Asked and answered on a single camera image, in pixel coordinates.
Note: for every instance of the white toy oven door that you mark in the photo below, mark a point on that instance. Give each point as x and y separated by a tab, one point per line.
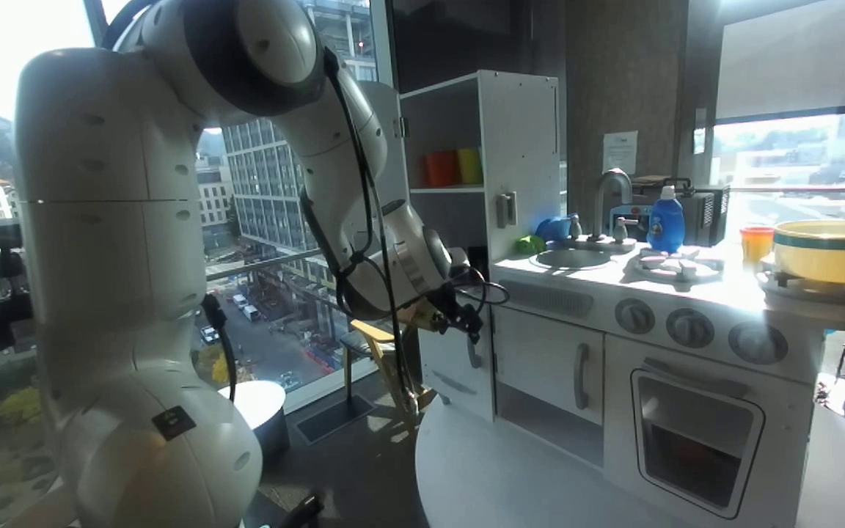
692	443

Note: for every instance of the orange cup on counter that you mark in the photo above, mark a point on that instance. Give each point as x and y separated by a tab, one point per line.
755	242

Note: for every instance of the green toy on sink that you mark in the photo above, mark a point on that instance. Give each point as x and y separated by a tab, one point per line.
529	243

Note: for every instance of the orange cup on shelf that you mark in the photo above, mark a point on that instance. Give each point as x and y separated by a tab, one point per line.
441	168

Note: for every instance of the white cabinet door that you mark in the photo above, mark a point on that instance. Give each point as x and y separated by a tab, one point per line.
553	362

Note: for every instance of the yellow green striped bowl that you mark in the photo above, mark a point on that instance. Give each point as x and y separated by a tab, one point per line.
811	251

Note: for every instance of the round white table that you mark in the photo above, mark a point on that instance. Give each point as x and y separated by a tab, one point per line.
490	475

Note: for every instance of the blue detergent bottle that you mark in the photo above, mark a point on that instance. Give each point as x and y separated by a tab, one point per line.
666	226

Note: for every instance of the white toy kitchen cabinet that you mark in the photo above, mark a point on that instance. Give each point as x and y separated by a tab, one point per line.
683	315

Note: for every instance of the grey toy faucet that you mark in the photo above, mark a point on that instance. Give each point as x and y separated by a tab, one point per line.
610	187

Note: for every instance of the yellow cup on shelf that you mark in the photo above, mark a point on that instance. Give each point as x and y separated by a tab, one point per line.
471	165

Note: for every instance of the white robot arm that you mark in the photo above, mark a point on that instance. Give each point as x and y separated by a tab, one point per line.
108	218

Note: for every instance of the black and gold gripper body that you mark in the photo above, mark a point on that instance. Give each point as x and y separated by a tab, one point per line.
455	303

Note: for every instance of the blue toy on sink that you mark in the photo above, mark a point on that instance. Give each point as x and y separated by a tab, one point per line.
554	229

